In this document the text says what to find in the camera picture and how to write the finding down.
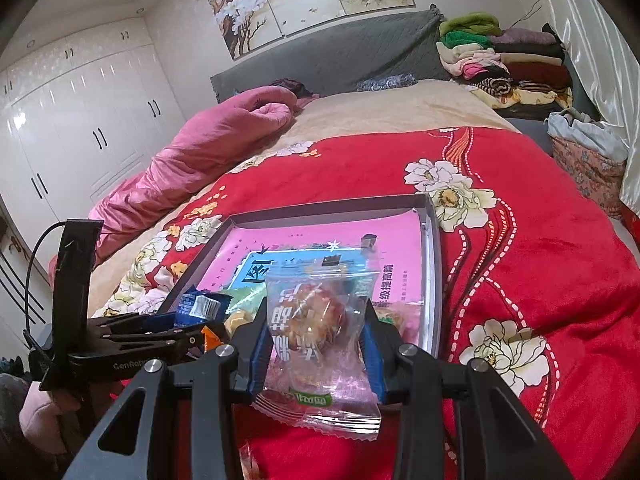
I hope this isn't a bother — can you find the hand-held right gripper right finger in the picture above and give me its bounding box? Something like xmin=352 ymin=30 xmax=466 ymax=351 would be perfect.
xmin=357 ymin=300 xmax=573 ymax=480

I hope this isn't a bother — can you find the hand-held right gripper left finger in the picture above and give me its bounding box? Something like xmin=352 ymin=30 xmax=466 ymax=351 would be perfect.
xmin=62 ymin=296 xmax=273 ymax=480

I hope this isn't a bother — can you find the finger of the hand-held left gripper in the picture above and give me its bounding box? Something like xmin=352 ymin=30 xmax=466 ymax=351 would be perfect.
xmin=87 ymin=311 xmax=177 ymax=336
xmin=102 ymin=326 xmax=207 ymax=358

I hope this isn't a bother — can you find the small blue snack packet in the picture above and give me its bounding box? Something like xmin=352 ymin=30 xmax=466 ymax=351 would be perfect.
xmin=142 ymin=310 xmax=177 ymax=333

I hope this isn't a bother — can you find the orange snack packet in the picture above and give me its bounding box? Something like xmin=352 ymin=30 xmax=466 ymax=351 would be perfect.
xmin=200 ymin=324 xmax=230 ymax=353

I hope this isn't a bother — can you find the grey shallow box tray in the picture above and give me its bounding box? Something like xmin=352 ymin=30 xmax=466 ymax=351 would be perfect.
xmin=159 ymin=192 xmax=443 ymax=361

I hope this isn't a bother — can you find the person's left forearm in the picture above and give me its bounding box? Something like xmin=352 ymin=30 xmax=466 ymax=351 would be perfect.
xmin=19 ymin=380 xmax=83 ymax=441

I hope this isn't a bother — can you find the yellow wrapped candy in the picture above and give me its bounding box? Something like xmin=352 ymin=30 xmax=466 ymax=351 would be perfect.
xmin=224 ymin=310 xmax=257 ymax=337

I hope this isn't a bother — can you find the green snack packet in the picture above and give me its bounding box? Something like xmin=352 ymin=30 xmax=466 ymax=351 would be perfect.
xmin=220 ymin=286 xmax=266 ymax=311

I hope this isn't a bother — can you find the blue snack packet white label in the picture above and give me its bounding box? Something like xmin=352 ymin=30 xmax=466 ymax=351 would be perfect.
xmin=176 ymin=292 xmax=236 ymax=331

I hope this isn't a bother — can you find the pink book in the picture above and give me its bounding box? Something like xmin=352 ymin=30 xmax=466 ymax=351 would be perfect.
xmin=197 ymin=210 xmax=431 ymax=356

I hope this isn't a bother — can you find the white wardrobe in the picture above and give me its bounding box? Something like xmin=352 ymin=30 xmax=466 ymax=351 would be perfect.
xmin=0 ymin=17 xmax=188 ymax=241

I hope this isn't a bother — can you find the red floral blanket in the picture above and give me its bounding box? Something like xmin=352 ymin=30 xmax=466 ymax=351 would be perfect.
xmin=97 ymin=127 xmax=640 ymax=480

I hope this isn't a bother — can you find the pink quilt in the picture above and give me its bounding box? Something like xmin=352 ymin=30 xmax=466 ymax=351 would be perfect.
xmin=49 ymin=85 xmax=316 ymax=283

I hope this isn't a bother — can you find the beige bed sheet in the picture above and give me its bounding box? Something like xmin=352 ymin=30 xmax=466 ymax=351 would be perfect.
xmin=90 ymin=79 xmax=523 ymax=311

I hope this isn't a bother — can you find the dark maroon cloth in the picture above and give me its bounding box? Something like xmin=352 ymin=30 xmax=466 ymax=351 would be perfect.
xmin=270 ymin=77 xmax=316 ymax=101

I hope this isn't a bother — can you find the blue grey patterned cloth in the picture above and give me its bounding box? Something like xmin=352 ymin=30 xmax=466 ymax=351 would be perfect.
xmin=356 ymin=72 xmax=418 ymax=92

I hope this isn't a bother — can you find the pink floral cloth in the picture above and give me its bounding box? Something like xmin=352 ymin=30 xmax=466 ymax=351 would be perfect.
xmin=550 ymin=135 xmax=628 ymax=218

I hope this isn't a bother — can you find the grey padded headboard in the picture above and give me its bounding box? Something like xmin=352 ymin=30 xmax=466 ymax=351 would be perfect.
xmin=210 ymin=5 xmax=601 ymax=121

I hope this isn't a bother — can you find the light blue cloth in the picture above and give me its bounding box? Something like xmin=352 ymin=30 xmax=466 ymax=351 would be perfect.
xmin=546 ymin=110 xmax=628 ymax=163

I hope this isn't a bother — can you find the stack of folded clothes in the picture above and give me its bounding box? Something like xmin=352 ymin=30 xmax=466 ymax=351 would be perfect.
xmin=436 ymin=11 xmax=575 ymax=110

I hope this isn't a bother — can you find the white satin curtain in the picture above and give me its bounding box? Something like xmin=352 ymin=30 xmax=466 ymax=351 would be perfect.
xmin=537 ymin=0 xmax=640 ymax=241

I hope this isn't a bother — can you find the black cable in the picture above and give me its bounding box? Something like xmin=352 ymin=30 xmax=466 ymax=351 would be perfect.
xmin=22 ymin=222 xmax=71 ymax=346

